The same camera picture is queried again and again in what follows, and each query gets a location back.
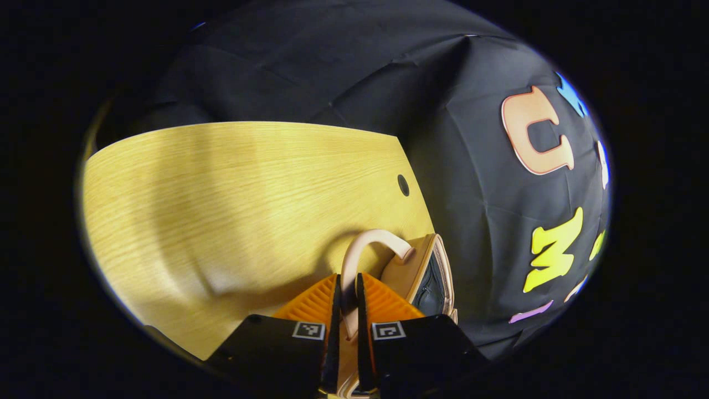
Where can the black desk grommet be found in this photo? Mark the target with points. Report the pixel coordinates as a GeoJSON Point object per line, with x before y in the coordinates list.
{"type": "Point", "coordinates": [403, 185]}

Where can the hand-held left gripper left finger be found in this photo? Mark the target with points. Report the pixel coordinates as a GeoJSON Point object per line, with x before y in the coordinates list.
{"type": "Point", "coordinates": [332, 354]}

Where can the pink suitcase with black lining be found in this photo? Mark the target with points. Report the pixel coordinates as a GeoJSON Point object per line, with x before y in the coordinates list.
{"type": "Point", "coordinates": [404, 271]}

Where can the black backdrop cloth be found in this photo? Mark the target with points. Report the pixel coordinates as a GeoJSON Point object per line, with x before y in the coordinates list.
{"type": "Point", "coordinates": [471, 194]}

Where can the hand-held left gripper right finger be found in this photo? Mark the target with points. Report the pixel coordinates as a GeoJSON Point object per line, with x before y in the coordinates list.
{"type": "Point", "coordinates": [364, 354]}

